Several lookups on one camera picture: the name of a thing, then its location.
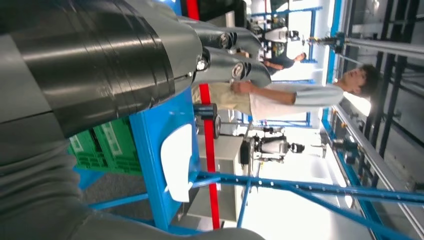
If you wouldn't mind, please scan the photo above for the blue metal shelf rack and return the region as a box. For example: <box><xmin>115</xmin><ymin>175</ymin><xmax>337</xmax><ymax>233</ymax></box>
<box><xmin>74</xmin><ymin>0</ymin><xmax>424</xmax><ymax>240</ymax></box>

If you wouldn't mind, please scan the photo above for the green plastic crate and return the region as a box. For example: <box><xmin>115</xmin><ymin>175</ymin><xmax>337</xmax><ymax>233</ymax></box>
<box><xmin>92</xmin><ymin>117</ymin><xmax>143</xmax><ymax>176</ymax></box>
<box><xmin>67</xmin><ymin>129</ymin><xmax>100</xmax><ymax>171</ymax></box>

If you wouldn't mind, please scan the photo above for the red barrier belt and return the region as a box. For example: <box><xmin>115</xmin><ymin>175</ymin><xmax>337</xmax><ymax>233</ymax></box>
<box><xmin>185</xmin><ymin>0</ymin><xmax>221</xmax><ymax>230</ymax></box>

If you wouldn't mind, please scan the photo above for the white cabinet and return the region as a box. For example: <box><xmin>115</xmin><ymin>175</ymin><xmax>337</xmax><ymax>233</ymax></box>
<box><xmin>187</xmin><ymin>134</ymin><xmax>244</xmax><ymax>223</ymax></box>

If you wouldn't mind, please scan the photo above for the white humanoid robot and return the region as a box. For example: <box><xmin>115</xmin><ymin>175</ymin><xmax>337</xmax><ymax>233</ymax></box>
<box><xmin>251</xmin><ymin>26</ymin><xmax>301</xmax><ymax>44</ymax></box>
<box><xmin>240</xmin><ymin>132</ymin><xmax>306</xmax><ymax>165</ymax></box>

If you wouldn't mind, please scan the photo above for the person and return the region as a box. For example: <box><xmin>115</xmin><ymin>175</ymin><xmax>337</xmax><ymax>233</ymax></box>
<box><xmin>192</xmin><ymin>62</ymin><xmax>382</xmax><ymax>122</ymax></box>
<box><xmin>263</xmin><ymin>51</ymin><xmax>307</xmax><ymax>75</ymax></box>

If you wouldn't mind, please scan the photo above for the chrome barrier post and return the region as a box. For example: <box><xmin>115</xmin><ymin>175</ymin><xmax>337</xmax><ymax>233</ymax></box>
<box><xmin>193</xmin><ymin>102</ymin><xmax>222</xmax><ymax>140</ymax></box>

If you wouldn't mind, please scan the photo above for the blue overhead gantry rail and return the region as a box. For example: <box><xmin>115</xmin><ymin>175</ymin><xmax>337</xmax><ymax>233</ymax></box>
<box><xmin>319</xmin><ymin>0</ymin><xmax>424</xmax><ymax>240</ymax></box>

